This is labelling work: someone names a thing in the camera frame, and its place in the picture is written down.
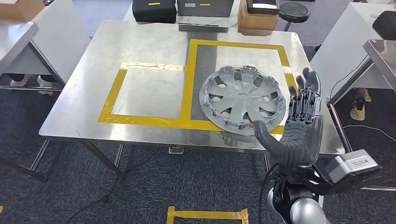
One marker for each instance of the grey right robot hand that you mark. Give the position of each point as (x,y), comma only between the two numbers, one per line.
(300,142)

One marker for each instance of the silver grey wheel cover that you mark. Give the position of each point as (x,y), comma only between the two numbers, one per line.
(241,95)

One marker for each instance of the steel workbench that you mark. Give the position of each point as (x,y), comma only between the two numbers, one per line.
(92,92)

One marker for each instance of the person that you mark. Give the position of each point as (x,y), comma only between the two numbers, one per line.
(357,109)
(45,85)

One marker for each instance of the white desk panel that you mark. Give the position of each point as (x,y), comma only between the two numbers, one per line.
(340,46)
(58,40)

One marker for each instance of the yellow floor tape outline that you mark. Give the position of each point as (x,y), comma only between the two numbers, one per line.
(207,214)

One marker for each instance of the large yellow tape rectangle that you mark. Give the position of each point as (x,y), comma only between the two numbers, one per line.
(189,80)

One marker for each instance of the brown cardboard box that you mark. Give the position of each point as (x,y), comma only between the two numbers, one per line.
(256,21)
(18,10)

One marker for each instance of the black round stool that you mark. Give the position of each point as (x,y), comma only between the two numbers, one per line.
(294,12)

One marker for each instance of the black flat tray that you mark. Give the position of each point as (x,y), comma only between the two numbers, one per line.
(263,7)

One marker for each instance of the black bag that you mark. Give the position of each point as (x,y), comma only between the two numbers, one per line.
(386,26)

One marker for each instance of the small yellow tape rectangle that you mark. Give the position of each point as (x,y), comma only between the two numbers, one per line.
(139,120)

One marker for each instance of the grey metal box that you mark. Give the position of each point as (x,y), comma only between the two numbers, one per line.
(204,9)

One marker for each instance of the black hard case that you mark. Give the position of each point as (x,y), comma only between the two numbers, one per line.
(154,12)

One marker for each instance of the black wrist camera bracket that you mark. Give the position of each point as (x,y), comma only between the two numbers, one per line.
(321,182)

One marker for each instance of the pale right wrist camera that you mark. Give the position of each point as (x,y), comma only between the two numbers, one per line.
(352,168)

